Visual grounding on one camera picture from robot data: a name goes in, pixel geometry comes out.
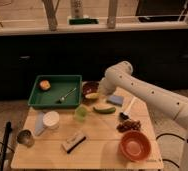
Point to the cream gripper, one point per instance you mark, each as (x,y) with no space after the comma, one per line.
(102,90)

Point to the yellow banana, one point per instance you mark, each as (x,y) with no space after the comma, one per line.
(92,96)

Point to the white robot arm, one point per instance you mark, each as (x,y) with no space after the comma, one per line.
(170,103)

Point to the dark purple bowl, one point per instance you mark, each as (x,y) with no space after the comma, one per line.
(90,87)

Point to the orange bowl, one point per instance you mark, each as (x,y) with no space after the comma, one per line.
(135,146)

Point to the blue sponge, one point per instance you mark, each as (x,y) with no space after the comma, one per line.
(116,100)

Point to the green cucumber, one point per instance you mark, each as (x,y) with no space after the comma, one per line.
(104,109)

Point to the green plastic cup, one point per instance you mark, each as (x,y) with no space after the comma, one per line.
(80,113)

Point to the green plastic tray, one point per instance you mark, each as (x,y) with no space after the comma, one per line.
(60,85)

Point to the metal spoon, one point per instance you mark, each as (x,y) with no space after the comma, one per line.
(62,99)

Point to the brown grape bunch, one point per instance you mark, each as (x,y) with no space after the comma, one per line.
(129,125)

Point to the wooden table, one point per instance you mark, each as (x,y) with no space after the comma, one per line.
(100,148)

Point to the whiteboard eraser block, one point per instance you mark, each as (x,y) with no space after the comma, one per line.
(70,143)

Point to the orange fruit in tray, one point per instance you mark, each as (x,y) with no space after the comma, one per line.
(44,85)

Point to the white round container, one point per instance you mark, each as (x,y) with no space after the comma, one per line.
(51,120)

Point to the light blue spatula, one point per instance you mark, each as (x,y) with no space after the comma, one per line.
(39,125)

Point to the green base object on shelf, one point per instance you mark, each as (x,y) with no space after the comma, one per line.
(81,21)

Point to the metal cup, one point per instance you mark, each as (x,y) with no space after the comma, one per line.
(25,138)

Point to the black pole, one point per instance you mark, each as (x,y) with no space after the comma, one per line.
(8,129)

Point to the white handled brush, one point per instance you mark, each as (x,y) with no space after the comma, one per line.
(125,114)

